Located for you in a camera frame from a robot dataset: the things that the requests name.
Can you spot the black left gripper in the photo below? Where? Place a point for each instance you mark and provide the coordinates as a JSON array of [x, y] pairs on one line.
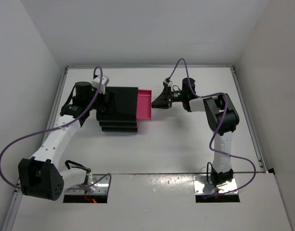
[[105, 107]]

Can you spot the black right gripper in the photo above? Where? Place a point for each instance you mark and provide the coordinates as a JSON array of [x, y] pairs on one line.
[[165, 100]]

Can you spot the black drawer cabinet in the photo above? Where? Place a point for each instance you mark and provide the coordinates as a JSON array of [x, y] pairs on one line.
[[123, 119]]

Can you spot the pink top drawer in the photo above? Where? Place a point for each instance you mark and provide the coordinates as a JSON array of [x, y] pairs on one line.
[[143, 109]]

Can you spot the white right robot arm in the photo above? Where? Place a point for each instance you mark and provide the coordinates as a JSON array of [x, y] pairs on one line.
[[222, 119]]

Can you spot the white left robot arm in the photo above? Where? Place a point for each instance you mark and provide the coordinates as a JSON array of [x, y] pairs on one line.
[[38, 175]]

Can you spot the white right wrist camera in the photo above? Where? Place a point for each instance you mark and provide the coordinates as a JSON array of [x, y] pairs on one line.
[[167, 82]]

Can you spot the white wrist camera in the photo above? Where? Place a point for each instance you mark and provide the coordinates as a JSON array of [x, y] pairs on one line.
[[100, 83], [167, 82]]

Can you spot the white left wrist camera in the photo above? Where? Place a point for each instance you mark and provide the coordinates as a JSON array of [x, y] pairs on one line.
[[100, 83]]

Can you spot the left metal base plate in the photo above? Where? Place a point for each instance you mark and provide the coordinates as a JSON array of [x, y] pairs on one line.
[[98, 185]]

